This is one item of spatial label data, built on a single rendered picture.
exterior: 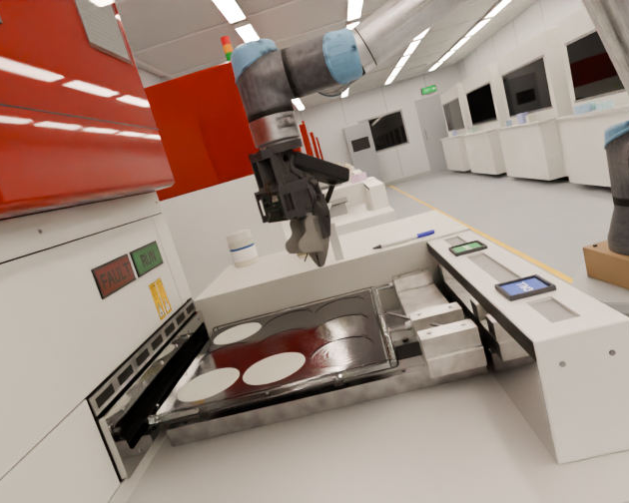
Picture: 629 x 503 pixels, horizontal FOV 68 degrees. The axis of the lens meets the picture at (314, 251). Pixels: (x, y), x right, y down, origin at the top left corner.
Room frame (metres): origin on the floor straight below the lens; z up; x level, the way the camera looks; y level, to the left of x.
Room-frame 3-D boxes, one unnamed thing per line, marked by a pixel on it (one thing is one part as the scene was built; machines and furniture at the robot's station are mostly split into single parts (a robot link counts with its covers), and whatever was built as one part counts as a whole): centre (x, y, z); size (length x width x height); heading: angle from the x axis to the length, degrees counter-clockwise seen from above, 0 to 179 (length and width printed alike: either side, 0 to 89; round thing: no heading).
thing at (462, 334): (0.62, -0.15, 0.89); 0.08 x 0.03 x 0.03; 84
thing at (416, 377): (0.67, 0.05, 0.84); 0.50 x 0.02 x 0.03; 84
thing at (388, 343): (0.77, -0.08, 0.90); 0.38 x 0.01 x 0.01; 174
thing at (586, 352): (0.69, -0.25, 0.89); 0.55 x 0.09 x 0.14; 174
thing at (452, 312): (0.70, -0.16, 0.89); 0.08 x 0.03 x 0.03; 84
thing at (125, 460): (0.80, 0.31, 0.89); 0.44 x 0.02 x 0.10; 174
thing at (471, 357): (0.78, -0.17, 0.87); 0.36 x 0.08 x 0.03; 174
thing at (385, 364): (0.61, 0.12, 0.90); 0.37 x 0.01 x 0.01; 84
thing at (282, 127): (0.76, 0.01, 1.25); 0.08 x 0.08 x 0.05
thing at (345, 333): (0.79, 0.10, 0.90); 0.34 x 0.34 x 0.01; 84
